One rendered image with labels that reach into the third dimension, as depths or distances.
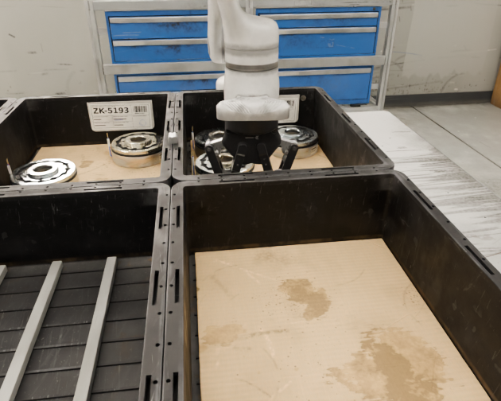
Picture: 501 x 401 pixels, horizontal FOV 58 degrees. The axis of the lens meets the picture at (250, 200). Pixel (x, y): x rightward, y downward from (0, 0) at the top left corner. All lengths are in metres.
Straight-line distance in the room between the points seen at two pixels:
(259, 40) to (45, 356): 0.42
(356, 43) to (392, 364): 2.48
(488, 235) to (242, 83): 0.59
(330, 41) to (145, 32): 1.04
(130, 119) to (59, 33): 2.68
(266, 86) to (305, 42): 2.16
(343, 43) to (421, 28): 1.26
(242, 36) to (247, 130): 0.12
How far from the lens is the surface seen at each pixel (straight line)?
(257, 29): 0.58
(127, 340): 0.51
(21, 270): 0.65
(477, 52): 4.27
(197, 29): 2.64
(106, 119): 0.96
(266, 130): 0.61
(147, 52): 2.67
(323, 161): 0.87
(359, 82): 2.91
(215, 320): 0.51
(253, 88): 0.59
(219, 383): 0.46
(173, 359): 0.35
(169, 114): 0.81
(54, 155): 0.96
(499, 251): 0.94
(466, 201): 1.09
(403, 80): 4.01
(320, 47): 2.78
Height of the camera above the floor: 1.19
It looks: 30 degrees down
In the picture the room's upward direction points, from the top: straight up
